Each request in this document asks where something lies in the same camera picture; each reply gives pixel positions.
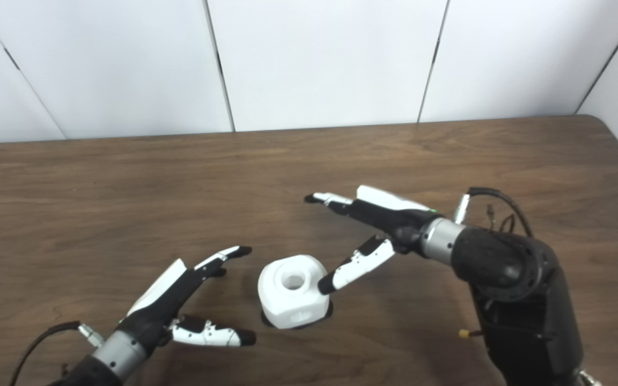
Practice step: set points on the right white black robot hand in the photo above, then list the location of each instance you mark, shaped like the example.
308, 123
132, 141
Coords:
389, 214

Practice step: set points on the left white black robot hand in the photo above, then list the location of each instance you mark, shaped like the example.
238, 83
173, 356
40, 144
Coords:
164, 300

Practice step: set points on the black flanged holder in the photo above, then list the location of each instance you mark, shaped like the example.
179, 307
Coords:
329, 310

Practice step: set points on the round white piece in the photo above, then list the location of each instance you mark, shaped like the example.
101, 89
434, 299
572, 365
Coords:
293, 295

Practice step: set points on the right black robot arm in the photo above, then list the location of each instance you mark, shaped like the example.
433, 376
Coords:
518, 300

